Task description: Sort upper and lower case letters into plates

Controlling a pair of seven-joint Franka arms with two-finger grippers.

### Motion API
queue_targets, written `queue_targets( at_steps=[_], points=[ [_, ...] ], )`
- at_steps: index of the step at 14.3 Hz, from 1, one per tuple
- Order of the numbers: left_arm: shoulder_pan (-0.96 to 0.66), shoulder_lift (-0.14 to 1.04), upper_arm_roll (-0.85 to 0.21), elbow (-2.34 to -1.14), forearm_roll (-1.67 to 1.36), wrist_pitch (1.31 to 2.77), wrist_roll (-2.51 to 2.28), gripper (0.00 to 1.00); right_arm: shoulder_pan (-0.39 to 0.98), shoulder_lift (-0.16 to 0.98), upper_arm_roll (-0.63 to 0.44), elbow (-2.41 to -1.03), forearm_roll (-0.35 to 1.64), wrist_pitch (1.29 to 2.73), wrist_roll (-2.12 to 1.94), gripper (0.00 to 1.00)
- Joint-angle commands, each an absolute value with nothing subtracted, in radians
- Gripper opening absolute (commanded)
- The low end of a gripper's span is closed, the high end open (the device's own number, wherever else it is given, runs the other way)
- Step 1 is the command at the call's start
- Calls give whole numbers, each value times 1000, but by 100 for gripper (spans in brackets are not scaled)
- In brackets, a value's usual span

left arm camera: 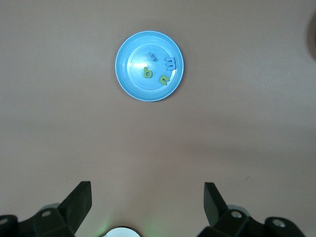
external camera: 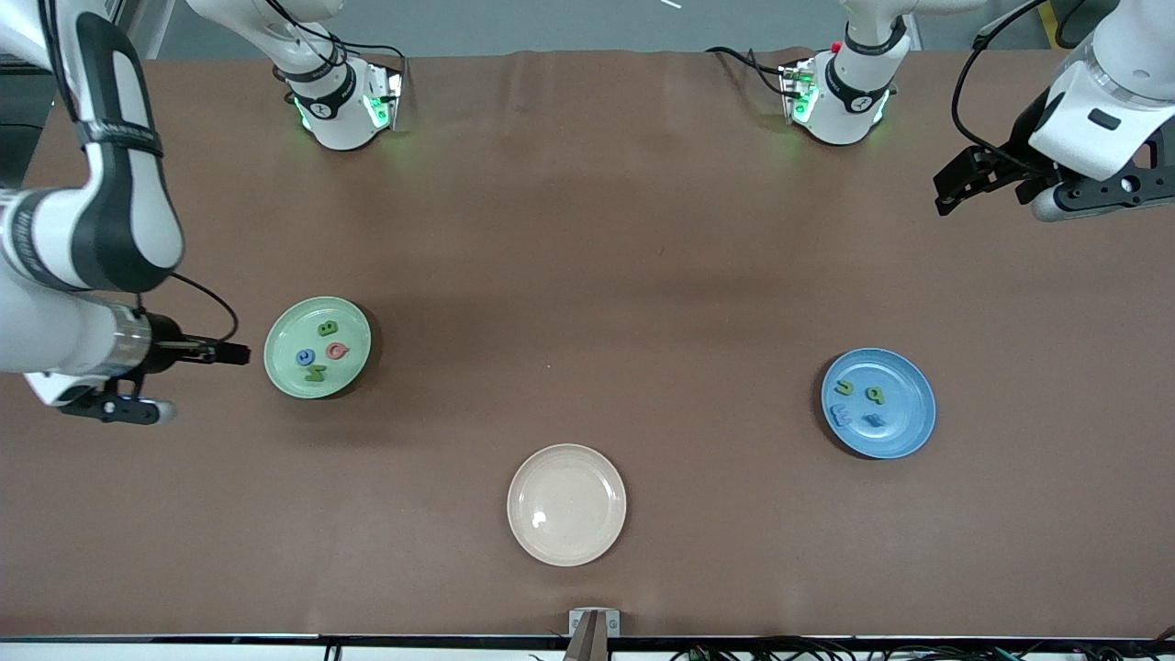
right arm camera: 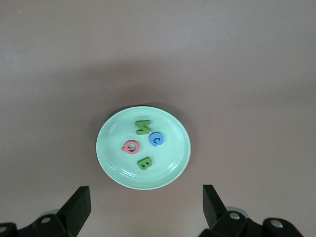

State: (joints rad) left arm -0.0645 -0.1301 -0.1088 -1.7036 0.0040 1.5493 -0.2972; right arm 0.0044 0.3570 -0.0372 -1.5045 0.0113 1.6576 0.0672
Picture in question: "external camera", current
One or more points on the blue foam letter m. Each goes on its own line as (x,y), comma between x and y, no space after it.
(840,416)

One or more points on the blue foam letter t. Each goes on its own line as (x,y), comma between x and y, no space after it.
(875,420)

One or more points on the brown table cover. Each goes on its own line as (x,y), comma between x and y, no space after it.
(587,184)

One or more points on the green foam letter a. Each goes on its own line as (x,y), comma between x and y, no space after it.
(879,397)

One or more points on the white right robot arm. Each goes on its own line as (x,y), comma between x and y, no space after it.
(55,330)

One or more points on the green foam letter N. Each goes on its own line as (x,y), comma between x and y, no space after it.
(316,373)

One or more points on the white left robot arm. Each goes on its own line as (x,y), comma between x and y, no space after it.
(849,119)

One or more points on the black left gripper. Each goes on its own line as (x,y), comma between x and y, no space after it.
(1017,151)

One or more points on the grey mounting bracket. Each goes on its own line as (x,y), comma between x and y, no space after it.
(576,624)

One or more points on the beige plate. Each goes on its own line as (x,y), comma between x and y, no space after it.
(566,505)

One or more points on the red round foam letter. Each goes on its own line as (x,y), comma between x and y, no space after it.
(330,352)

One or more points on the blue plate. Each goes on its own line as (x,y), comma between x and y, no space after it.
(904,367)

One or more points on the tan camera pole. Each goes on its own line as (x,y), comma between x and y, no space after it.
(587,643)

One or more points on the blue round foam letter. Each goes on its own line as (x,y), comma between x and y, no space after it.
(300,358)

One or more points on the green plate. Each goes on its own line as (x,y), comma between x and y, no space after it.
(353,317)

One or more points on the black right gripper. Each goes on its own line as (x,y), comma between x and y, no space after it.
(163,341)

